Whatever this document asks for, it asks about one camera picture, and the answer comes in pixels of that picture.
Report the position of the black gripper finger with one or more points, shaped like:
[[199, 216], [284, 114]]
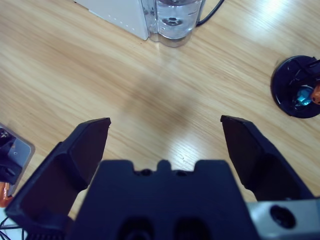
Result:
[[260, 165], [62, 175]]

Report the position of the blue coffee capsule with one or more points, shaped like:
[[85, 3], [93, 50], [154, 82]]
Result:
[[303, 96]]

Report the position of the white capsule coffee machine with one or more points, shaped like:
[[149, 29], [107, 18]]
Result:
[[120, 15]]

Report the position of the grey mount plate dark post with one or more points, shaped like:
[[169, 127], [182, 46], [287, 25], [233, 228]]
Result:
[[20, 152]]

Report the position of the clear water tank black lid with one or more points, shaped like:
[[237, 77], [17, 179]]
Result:
[[175, 22]]

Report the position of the orange coffee capsule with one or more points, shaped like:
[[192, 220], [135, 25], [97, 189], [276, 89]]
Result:
[[317, 93]]

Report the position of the black capsule holder with rods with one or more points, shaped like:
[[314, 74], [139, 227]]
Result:
[[282, 87]]

